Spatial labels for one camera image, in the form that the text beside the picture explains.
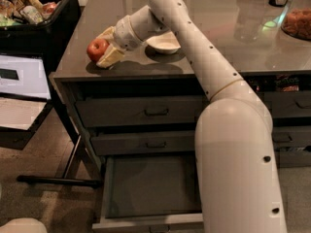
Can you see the black cart stand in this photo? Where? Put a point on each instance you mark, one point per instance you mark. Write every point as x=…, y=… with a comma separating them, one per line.
x=47, y=152

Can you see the red apple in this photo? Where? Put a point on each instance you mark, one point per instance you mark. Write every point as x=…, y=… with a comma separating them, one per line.
x=96, y=49

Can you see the middle right grey drawer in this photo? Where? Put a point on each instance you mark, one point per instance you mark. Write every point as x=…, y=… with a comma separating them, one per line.
x=296, y=136

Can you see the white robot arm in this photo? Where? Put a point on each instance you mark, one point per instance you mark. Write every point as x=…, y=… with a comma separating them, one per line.
x=235, y=161

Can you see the middle left grey drawer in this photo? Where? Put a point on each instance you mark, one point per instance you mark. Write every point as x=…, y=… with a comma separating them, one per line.
x=148, y=142

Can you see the top left grey drawer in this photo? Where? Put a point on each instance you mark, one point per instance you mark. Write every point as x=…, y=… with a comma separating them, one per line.
x=140, y=110

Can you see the top right grey drawer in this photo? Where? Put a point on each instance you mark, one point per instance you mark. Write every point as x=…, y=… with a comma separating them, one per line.
x=287, y=104

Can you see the snack bags in drawer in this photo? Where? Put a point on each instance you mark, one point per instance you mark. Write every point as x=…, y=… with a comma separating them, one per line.
x=280, y=83

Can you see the bottom right grey drawer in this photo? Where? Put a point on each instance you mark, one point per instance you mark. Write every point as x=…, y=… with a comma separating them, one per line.
x=292, y=159

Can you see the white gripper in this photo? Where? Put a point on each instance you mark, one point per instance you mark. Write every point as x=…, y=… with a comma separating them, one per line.
x=124, y=34

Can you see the white robot base corner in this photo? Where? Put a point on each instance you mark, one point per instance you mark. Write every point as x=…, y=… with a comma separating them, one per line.
x=24, y=225

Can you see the grey drawer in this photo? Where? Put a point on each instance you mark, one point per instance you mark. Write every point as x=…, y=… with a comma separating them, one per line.
x=292, y=159
x=296, y=136
x=140, y=110
x=148, y=142
x=287, y=104

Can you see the black bin of groceries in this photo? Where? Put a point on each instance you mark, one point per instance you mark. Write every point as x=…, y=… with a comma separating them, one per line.
x=37, y=26

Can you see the white paper bowl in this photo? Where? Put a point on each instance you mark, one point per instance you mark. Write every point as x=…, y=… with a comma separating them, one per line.
x=165, y=43

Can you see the grey drawer cabinet counter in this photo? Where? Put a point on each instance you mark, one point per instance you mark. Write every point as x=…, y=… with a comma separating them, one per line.
x=247, y=32

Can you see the open bottom left drawer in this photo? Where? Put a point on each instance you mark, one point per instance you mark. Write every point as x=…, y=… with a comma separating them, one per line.
x=155, y=193

